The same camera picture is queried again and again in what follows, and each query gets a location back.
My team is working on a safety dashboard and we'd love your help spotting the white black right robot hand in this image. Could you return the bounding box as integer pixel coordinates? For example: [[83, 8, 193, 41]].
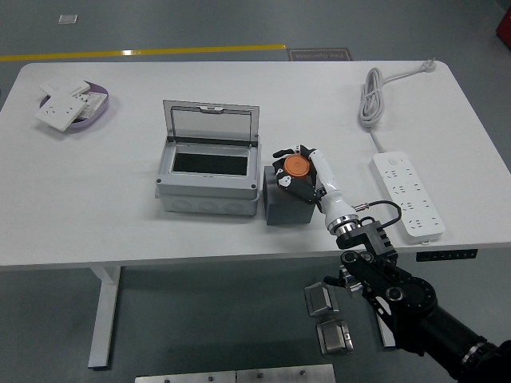
[[272, 143, 359, 231]]

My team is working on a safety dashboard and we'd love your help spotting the orange cylinder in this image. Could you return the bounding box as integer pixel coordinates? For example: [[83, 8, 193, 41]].
[[283, 155, 312, 179]]

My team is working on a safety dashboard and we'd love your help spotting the grey junction box clear lid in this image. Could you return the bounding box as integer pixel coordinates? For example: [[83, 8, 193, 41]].
[[154, 99, 263, 218]]

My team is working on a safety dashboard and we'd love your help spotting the grey cube with round hole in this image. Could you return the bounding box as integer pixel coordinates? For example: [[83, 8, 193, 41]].
[[262, 165, 315, 227]]

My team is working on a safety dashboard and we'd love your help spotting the white power strip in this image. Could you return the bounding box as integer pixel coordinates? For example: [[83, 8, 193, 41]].
[[367, 150, 446, 246]]

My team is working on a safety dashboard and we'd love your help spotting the metal block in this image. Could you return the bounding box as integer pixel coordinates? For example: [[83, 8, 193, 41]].
[[303, 281, 340, 318], [315, 318, 355, 356]]

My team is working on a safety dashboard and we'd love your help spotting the black table control panel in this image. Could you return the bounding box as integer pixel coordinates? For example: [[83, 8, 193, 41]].
[[415, 248, 479, 263]]

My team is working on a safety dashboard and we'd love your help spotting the white right table leg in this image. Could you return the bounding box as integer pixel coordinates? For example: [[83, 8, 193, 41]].
[[374, 305, 400, 350]]

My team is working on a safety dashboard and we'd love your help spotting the white table leg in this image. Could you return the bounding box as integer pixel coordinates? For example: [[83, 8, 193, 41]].
[[87, 266, 122, 369], [374, 305, 400, 350]]

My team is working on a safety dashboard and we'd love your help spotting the steel plate with screws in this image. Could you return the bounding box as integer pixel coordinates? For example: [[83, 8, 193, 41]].
[[236, 363, 336, 383], [134, 370, 238, 383]]

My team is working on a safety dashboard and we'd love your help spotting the red object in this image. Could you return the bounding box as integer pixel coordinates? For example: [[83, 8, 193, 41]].
[[494, 6, 511, 41]]

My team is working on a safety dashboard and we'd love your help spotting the purple oval tray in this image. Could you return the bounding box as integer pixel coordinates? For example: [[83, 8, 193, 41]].
[[38, 81, 111, 131]]

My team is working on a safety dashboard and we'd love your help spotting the yellow floor tape line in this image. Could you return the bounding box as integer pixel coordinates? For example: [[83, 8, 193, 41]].
[[0, 43, 287, 63]]

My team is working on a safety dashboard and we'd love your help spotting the white left table leg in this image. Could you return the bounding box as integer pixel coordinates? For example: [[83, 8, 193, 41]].
[[87, 266, 122, 369]]

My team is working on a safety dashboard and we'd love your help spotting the white power cord with plug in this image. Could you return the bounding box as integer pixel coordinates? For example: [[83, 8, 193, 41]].
[[358, 58, 437, 155]]

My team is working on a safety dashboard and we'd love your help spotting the white wall socket panel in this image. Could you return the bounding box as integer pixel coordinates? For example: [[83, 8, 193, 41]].
[[34, 90, 91, 132]]

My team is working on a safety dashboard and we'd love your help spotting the white wall switch panel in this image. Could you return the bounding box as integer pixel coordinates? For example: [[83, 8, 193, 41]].
[[38, 76, 91, 97]]

